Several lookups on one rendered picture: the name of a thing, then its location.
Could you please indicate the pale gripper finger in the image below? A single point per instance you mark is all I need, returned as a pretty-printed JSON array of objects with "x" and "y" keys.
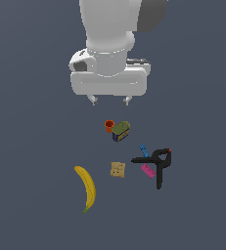
[
  {"x": 93, "y": 100},
  {"x": 127, "y": 100}
]

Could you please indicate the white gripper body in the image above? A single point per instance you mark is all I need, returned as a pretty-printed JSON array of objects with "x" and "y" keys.
[{"x": 108, "y": 84}]

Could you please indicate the small orange cup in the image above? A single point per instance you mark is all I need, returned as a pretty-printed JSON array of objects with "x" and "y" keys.
[{"x": 109, "y": 125}]

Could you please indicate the blue can with green lid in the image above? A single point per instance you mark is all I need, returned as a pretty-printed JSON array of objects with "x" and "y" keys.
[{"x": 121, "y": 131}]

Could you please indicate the small blue toy piece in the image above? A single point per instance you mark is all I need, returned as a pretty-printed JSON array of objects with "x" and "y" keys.
[{"x": 144, "y": 151}]

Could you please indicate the tan cracker-like block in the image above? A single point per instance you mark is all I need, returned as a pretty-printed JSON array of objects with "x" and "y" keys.
[{"x": 117, "y": 169}]

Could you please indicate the black spring clamp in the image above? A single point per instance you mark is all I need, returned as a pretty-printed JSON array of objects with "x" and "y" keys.
[{"x": 159, "y": 162}]

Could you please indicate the pink rectangular block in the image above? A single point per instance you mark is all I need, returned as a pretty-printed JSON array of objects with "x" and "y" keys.
[{"x": 148, "y": 170}]

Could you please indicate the yellow banana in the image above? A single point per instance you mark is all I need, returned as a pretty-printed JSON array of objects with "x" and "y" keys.
[{"x": 88, "y": 187}]

